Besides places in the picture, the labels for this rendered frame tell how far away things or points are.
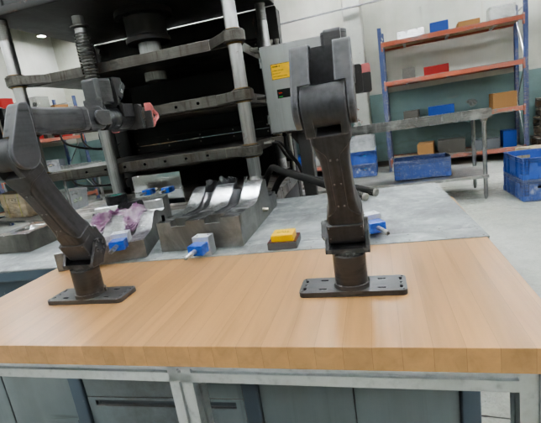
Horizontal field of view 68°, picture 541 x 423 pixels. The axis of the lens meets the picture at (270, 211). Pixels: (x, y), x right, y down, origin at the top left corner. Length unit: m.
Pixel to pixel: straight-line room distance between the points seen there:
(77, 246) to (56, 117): 0.28
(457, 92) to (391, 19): 1.67
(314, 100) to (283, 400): 1.01
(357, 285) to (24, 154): 0.66
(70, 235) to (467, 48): 7.26
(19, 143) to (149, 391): 0.95
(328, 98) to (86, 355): 0.61
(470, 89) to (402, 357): 7.21
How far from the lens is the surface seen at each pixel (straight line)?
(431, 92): 7.67
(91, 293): 1.01
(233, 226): 1.15
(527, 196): 4.61
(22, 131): 0.88
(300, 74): 0.62
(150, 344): 0.75
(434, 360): 0.64
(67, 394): 1.73
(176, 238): 1.22
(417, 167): 4.78
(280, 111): 1.95
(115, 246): 1.21
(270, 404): 1.39
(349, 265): 0.75
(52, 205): 0.93
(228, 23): 1.91
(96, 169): 2.31
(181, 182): 2.07
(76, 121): 1.02
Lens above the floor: 1.14
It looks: 13 degrees down
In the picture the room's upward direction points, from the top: 9 degrees counter-clockwise
